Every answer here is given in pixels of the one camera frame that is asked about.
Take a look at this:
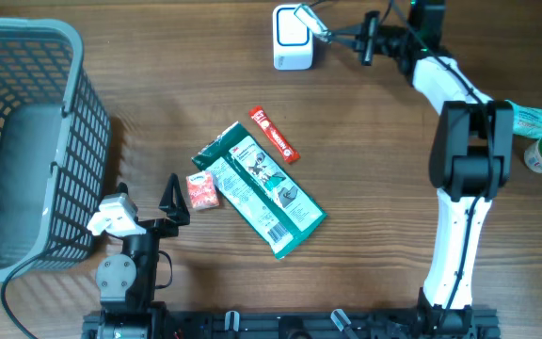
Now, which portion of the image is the red tissue pack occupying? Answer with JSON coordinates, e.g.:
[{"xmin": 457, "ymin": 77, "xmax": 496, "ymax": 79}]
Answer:
[{"xmin": 186, "ymin": 170, "xmax": 219, "ymax": 210}]

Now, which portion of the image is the green white wipes packet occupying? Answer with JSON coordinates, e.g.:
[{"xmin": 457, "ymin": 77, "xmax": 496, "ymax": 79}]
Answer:
[{"xmin": 192, "ymin": 122, "xmax": 327, "ymax": 260}]

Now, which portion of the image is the red coffee stick sachet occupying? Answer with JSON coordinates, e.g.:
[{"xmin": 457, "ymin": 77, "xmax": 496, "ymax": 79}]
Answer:
[{"xmin": 248, "ymin": 105, "xmax": 300, "ymax": 164}]

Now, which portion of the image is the mint toilet wipes pack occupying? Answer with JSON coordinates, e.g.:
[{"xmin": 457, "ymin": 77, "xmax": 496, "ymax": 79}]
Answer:
[{"xmin": 507, "ymin": 100, "xmax": 542, "ymax": 139}]

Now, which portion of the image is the small black white box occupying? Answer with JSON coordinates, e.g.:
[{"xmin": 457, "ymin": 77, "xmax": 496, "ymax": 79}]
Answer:
[{"xmin": 294, "ymin": 3, "xmax": 331, "ymax": 43}]

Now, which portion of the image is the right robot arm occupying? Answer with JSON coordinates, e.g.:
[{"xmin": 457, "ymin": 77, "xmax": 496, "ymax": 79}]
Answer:
[{"xmin": 326, "ymin": 1, "xmax": 514, "ymax": 339}]

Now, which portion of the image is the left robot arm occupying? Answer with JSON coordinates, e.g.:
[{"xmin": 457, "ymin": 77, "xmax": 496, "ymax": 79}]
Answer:
[{"xmin": 82, "ymin": 173, "xmax": 190, "ymax": 339}]

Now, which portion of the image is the white barcode scanner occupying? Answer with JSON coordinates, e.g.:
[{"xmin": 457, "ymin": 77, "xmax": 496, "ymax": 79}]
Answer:
[{"xmin": 272, "ymin": 4, "xmax": 313, "ymax": 71}]

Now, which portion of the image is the grey plastic laundry basket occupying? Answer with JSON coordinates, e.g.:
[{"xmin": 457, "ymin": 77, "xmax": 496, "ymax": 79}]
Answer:
[{"xmin": 0, "ymin": 18, "xmax": 112, "ymax": 283}]

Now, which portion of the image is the black left camera cable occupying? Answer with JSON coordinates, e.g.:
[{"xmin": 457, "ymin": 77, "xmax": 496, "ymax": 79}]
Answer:
[{"xmin": 0, "ymin": 230, "xmax": 93, "ymax": 339}]

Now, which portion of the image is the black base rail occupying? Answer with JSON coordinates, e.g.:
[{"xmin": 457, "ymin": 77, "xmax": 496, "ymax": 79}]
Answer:
[{"xmin": 81, "ymin": 309, "xmax": 502, "ymax": 339}]

